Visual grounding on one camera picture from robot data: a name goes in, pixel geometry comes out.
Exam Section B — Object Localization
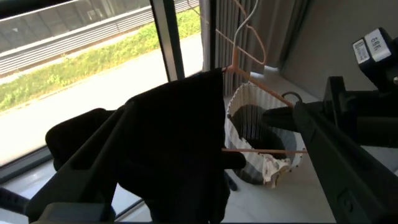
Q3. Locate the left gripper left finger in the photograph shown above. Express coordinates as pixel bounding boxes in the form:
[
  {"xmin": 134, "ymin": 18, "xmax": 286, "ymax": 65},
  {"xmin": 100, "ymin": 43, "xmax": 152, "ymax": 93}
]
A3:
[{"xmin": 24, "ymin": 101, "xmax": 135, "ymax": 223}]

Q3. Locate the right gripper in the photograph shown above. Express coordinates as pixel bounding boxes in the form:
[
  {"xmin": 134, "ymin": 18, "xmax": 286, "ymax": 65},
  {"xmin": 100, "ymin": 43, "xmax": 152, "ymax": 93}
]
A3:
[{"xmin": 262, "ymin": 76, "xmax": 398, "ymax": 149}]

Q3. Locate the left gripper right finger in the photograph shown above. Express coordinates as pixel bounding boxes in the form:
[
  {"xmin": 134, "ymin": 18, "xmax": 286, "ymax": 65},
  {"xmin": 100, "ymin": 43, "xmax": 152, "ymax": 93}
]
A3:
[{"xmin": 292, "ymin": 101, "xmax": 398, "ymax": 224}]

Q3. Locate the pink clothes hanger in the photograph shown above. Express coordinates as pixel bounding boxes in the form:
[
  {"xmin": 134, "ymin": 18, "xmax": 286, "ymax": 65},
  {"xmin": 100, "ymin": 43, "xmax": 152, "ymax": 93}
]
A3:
[
  {"xmin": 185, "ymin": 0, "xmax": 268, "ymax": 67},
  {"xmin": 221, "ymin": 0, "xmax": 309, "ymax": 155}
]

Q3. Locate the black t-shirt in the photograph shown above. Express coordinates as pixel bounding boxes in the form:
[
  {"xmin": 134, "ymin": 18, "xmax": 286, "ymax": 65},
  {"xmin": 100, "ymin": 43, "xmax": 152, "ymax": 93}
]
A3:
[{"xmin": 45, "ymin": 67, "xmax": 247, "ymax": 223}]

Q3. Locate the white laundry basket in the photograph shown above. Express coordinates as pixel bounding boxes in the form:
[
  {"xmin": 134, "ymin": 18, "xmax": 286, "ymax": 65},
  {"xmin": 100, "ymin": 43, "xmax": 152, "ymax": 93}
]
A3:
[{"xmin": 223, "ymin": 82, "xmax": 308, "ymax": 185}]

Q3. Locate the cream printed garment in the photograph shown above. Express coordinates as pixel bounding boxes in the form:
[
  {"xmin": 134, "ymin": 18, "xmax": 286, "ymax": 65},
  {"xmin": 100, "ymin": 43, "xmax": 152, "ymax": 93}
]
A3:
[{"xmin": 261, "ymin": 154, "xmax": 294, "ymax": 189}]

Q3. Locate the grey curtain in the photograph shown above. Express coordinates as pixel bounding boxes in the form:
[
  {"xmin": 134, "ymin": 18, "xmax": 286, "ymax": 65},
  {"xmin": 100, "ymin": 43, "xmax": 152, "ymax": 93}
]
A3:
[{"xmin": 198, "ymin": 0, "xmax": 313, "ymax": 98}]

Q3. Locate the window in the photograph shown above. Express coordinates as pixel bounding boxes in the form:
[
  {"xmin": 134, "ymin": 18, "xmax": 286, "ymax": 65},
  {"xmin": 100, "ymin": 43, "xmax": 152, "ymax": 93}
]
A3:
[{"xmin": 0, "ymin": 0, "xmax": 205, "ymax": 185}]

